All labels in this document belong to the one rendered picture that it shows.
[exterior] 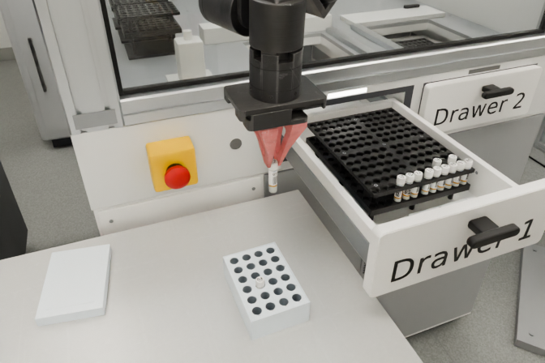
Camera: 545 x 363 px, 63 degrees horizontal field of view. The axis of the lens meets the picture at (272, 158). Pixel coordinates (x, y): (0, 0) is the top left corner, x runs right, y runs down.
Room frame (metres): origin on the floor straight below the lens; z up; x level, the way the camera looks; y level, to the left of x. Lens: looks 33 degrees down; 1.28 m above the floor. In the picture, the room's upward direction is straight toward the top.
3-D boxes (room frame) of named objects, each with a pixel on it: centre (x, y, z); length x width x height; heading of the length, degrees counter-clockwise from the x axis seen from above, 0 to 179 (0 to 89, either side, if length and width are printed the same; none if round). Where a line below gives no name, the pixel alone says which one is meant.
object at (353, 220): (0.64, -0.18, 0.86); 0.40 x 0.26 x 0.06; 21
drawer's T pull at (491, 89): (0.83, -0.44, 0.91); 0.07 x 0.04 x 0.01; 111
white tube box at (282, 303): (0.44, 0.01, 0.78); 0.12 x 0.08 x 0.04; 22
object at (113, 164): (1.21, 0.00, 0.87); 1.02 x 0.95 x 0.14; 111
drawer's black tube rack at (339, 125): (0.63, -0.18, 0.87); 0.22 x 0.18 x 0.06; 21
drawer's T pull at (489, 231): (0.42, -0.26, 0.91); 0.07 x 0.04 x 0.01; 111
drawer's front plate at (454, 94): (0.85, -0.43, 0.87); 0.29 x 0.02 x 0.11; 111
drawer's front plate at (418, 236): (0.44, -0.25, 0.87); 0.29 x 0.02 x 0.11; 111
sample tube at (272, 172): (0.46, 0.00, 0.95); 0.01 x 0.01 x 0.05
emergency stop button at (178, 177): (0.58, 0.15, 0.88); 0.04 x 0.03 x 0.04; 111
